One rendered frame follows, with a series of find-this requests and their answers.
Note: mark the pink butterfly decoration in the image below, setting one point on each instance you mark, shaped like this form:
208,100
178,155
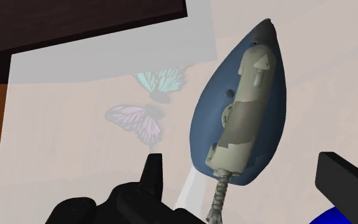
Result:
138,121

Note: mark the dark brown wooden furniture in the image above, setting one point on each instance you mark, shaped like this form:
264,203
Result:
57,21

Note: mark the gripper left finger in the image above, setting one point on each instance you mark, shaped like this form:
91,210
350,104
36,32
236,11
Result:
141,201

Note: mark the blue round object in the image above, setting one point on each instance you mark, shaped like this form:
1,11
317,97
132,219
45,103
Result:
329,217

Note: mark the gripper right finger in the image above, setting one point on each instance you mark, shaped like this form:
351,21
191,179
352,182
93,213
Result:
346,181

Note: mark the teal butterfly decoration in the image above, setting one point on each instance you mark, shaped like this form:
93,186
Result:
161,81

